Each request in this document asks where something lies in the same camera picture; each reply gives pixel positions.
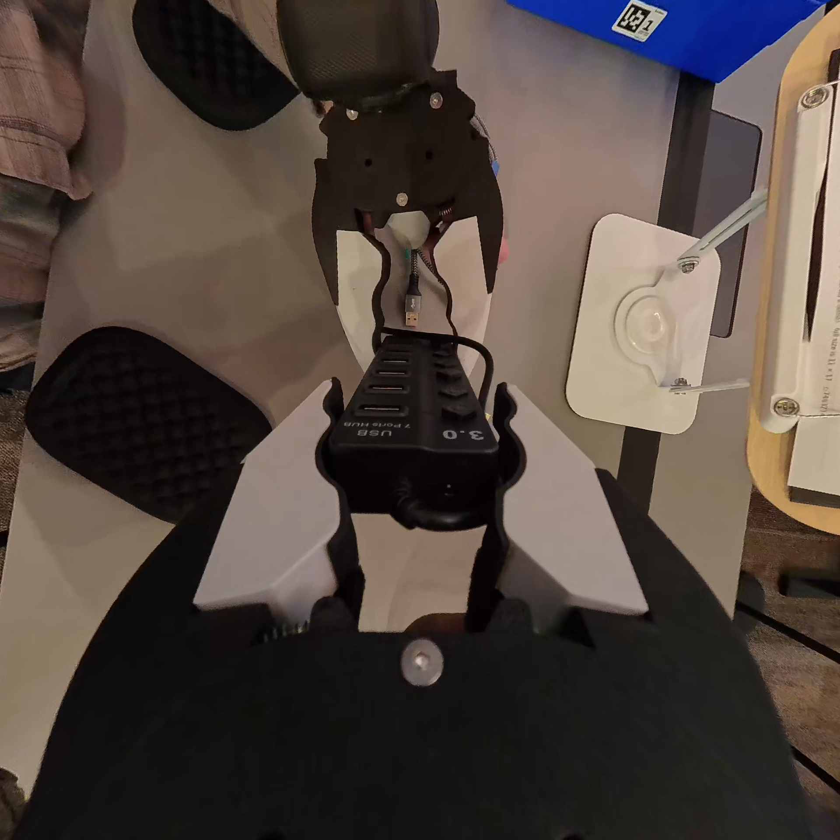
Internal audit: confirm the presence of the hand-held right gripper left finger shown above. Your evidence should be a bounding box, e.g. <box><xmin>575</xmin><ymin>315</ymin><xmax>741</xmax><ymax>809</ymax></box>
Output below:
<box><xmin>193</xmin><ymin>378</ymin><xmax>361</xmax><ymax>618</ymax></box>

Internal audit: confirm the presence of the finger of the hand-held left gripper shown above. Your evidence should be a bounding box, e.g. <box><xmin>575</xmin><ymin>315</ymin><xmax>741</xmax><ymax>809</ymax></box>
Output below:
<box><xmin>428</xmin><ymin>208</ymin><xmax>500</xmax><ymax>349</ymax></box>
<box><xmin>332</xmin><ymin>226</ymin><xmax>395</xmax><ymax>375</ymax></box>

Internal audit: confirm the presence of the blue plastic bin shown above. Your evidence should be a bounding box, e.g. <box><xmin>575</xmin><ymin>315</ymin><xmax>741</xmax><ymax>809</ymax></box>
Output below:
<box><xmin>506</xmin><ymin>0</ymin><xmax>840</xmax><ymax>85</ymax></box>

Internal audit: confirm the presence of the black wrist rest pad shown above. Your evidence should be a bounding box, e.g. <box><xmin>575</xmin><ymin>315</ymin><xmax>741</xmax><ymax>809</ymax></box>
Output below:
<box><xmin>25</xmin><ymin>326</ymin><xmax>274</xmax><ymax>526</ymax></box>
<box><xmin>132</xmin><ymin>0</ymin><xmax>303</xmax><ymax>132</ymax></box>

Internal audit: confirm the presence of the dark braided usb cable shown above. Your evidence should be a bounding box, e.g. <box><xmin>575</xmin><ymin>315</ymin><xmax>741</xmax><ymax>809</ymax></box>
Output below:
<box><xmin>402</xmin><ymin>247</ymin><xmax>424</xmax><ymax>332</ymax></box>

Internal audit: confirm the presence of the black usb hub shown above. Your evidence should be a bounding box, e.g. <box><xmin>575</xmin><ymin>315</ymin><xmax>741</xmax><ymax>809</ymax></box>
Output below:
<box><xmin>315</xmin><ymin>331</ymin><xmax>526</xmax><ymax>532</ymax></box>

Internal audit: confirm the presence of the instruction sheet on stand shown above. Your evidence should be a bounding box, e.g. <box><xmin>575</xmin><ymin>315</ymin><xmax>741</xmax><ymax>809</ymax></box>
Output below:
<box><xmin>746</xmin><ymin>16</ymin><xmax>840</xmax><ymax>536</ymax></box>

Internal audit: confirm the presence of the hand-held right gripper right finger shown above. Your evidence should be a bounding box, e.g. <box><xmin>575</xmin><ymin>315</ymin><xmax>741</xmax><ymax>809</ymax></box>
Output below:
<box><xmin>473</xmin><ymin>384</ymin><xmax>651</xmax><ymax>620</ymax></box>

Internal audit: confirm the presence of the white stand base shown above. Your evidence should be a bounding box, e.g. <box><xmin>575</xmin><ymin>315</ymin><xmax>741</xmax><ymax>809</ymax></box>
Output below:
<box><xmin>565</xmin><ymin>191</ymin><xmax>770</xmax><ymax>435</ymax></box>

